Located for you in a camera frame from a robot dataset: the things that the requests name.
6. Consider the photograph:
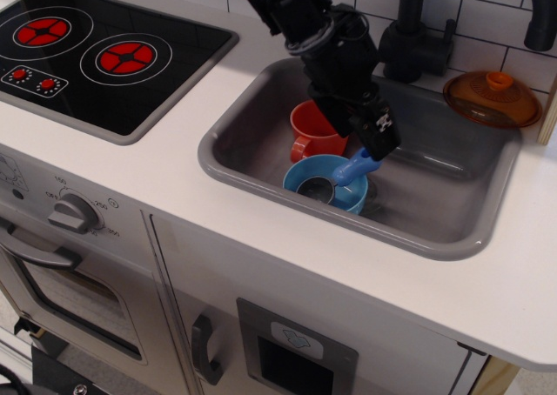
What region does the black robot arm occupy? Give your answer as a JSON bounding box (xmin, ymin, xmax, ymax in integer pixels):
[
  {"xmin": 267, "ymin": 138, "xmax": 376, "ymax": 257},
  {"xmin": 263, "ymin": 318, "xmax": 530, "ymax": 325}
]
[{"xmin": 247, "ymin": 0, "xmax": 400, "ymax": 161}]

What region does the grey toy sink basin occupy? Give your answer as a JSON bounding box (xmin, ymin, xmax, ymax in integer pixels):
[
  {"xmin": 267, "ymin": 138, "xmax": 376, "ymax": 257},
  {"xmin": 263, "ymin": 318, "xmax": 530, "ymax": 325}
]
[{"xmin": 198, "ymin": 58, "xmax": 521, "ymax": 261}]

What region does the grey cabinet door handle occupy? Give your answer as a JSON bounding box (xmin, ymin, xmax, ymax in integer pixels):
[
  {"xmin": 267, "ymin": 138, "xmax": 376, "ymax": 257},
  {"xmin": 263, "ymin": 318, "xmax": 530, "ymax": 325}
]
[{"xmin": 191, "ymin": 315, "xmax": 224, "ymax": 385}]

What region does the grey oven knob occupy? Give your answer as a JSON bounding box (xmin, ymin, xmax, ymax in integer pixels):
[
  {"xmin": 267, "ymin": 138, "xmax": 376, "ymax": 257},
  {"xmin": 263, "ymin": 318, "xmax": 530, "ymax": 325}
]
[{"xmin": 47, "ymin": 193, "xmax": 99, "ymax": 234}]

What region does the grey dispenser panel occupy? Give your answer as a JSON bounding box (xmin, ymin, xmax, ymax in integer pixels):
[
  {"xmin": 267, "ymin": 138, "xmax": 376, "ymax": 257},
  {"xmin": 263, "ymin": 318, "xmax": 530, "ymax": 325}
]
[{"xmin": 237, "ymin": 298, "xmax": 359, "ymax": 395}]

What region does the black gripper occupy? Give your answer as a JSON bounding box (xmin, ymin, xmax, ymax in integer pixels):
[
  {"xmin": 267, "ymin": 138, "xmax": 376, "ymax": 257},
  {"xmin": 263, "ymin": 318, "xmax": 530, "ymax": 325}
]
[{"xmin": 301, "ymin": 4, "xmax": 401, "ymax": 160}]

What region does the grey spoon with blue handle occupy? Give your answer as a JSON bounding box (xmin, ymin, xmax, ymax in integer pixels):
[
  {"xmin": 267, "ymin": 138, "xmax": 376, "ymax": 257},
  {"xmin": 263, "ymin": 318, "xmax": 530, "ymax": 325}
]
[{"xmin": 296, "ymin": 148, "xmax": 382, "ymax": 204}]

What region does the black toy faucet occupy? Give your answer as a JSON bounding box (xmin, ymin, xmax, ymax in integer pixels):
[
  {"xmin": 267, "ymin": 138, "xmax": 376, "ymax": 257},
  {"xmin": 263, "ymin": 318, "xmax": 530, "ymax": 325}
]
[{"xmin": 379, "ymin": 0, "xmax": 556, "ymax": 84}]

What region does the light blue plastic bowl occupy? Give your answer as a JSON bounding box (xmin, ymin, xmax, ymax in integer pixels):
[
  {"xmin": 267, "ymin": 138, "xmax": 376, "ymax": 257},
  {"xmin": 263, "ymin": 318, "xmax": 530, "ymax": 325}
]
[{"xmin": 283, "ymin": 154, "xmax": 369, "ymax": 214}]

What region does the orange plastic cup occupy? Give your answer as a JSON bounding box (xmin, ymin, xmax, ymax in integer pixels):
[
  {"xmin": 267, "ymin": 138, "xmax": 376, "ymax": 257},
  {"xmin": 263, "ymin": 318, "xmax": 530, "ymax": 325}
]
[{"xmin": 290, "ymin": 100, "xmax": 348, "ymax": 163}]

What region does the orange transparent pot lid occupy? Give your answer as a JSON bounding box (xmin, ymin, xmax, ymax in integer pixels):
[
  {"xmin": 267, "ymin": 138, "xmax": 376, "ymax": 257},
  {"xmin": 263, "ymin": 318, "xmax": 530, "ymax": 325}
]
[{"xmin": 443, "ymin": 71, "xmax": 542, "ymax": 128}]

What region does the black toy stove top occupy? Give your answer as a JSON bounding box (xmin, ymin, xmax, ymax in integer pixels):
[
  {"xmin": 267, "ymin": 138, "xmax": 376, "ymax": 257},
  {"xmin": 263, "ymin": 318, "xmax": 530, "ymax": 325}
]
[{"xmin": 1, "ymin": 0, "xmax": 238, "ymax": 145}]

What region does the oven door with window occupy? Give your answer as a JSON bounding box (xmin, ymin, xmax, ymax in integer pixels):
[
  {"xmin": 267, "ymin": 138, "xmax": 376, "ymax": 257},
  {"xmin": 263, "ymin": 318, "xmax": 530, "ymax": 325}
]
[{"xmin": 1, "ymin": 244, "xmax": 144, "ymax": 365}]

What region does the black rope bottom left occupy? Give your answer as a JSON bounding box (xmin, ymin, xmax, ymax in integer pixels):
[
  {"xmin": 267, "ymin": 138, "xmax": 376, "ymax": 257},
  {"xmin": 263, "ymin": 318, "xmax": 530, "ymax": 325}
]
[{"xmin": 0, "ymin": 363, "xmax": 31, "ymax": 395}]

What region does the grey oven door handle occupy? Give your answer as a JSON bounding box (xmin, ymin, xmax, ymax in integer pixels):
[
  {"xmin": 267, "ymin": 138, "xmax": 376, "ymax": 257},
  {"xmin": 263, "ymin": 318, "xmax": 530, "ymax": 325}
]
[{"xmin": 1, "ymin": 218, "xmax": 82, "ymax": 271}]

